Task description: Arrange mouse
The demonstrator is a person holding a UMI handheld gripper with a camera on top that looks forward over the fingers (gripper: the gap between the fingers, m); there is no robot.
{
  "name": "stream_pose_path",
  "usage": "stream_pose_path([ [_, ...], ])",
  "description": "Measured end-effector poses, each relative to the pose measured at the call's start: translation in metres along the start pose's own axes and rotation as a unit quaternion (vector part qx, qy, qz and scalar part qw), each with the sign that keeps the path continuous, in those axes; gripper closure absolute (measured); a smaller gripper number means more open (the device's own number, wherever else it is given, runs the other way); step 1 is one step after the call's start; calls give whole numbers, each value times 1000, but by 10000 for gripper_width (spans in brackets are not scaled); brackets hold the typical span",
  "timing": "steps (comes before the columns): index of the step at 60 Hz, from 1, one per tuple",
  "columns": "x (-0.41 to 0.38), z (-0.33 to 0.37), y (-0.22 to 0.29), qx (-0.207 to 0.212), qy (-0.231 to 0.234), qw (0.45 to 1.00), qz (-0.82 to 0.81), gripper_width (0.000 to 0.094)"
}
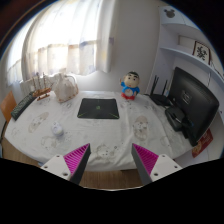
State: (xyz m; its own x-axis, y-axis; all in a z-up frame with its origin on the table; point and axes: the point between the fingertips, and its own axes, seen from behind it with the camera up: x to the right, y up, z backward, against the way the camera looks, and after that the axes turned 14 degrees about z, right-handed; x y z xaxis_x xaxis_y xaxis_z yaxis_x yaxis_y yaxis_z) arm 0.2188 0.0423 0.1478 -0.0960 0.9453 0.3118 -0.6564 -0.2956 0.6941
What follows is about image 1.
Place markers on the beige cloth bag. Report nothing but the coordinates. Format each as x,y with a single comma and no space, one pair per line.
66,88

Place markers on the wooden chair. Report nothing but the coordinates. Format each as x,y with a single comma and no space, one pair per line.
7,106

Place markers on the white patterned tablecloth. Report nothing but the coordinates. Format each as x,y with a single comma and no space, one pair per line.
140,122

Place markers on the black wifi router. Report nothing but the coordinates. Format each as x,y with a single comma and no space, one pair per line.
159,99

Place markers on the white sheer curtain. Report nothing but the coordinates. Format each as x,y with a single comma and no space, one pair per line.
76,36

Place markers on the white wall shelf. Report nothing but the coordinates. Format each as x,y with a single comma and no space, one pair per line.
177,36

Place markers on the black mouse pad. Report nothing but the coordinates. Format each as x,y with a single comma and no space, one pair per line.
92,108

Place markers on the red paper item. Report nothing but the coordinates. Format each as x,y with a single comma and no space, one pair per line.
203,143

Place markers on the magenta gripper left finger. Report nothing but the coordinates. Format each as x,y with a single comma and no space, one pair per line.
70,166

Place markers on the white computer mouse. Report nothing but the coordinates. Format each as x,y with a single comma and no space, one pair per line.
57,129

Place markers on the black keyboard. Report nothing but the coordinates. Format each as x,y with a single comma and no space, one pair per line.
22,105

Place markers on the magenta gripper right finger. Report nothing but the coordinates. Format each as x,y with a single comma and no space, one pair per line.
152,167

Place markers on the wooden ship model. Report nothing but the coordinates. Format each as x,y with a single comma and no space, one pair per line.
41,90

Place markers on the black computer monitor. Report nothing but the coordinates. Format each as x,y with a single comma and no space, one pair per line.
193,107

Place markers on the cartoon boy figurine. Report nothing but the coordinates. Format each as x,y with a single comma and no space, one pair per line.
129,85

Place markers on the framed picture on shelf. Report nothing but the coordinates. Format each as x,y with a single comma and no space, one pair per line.
202,52

